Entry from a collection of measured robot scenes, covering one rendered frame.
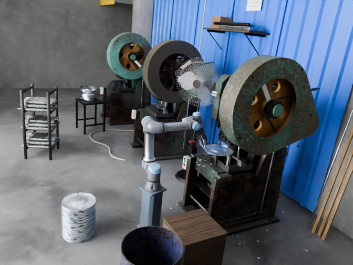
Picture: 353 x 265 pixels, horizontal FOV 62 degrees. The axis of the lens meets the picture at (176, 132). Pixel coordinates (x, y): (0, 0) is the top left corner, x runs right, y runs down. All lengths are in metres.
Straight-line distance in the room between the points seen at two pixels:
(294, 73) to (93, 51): 7.09
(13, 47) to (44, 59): 0.76
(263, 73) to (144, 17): 5.54
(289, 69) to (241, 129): 0.61
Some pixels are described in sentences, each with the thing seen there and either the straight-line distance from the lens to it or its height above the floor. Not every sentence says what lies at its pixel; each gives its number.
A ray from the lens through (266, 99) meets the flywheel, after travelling 2.50.
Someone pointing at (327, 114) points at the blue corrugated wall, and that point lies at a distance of 3.58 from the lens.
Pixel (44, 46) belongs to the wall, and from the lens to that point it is 8.83.
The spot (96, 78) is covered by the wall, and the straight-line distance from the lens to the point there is 9.14.
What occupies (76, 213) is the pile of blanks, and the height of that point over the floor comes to 0.31.
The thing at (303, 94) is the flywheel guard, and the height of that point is 1.45.
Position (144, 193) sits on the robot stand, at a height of 0.41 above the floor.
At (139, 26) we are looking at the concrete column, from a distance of 7.60.
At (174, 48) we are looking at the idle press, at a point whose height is 1.64.
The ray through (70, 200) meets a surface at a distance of 2.87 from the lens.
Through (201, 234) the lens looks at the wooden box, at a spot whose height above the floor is 0.35.
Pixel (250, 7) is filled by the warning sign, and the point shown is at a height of 2.27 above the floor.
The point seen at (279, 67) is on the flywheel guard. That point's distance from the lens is 2.48.
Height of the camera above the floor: 1.84
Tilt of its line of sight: 19 degrees down
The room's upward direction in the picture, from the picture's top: 6 degrees clockwise
